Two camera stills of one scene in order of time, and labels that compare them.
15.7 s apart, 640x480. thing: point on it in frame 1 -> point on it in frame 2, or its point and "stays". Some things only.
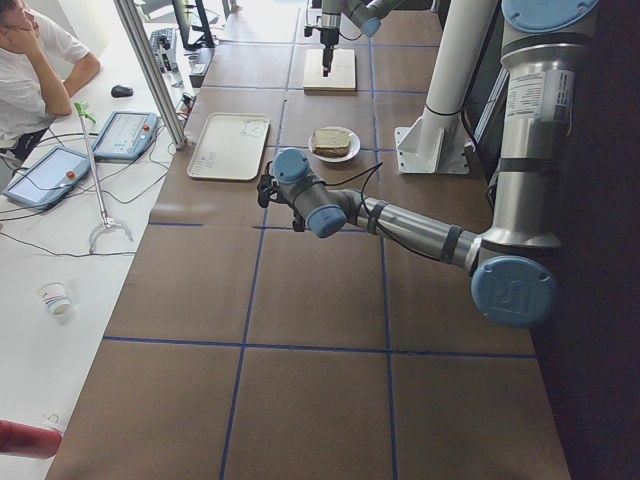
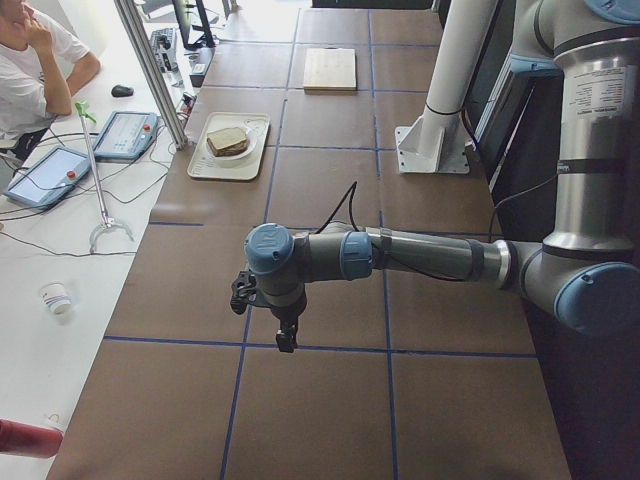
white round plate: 353,149 -> 251,143
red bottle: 18,439 stays
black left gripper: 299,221 -> 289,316
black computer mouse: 118,91 stays
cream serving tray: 230,147 stays
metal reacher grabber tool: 107,223 stays
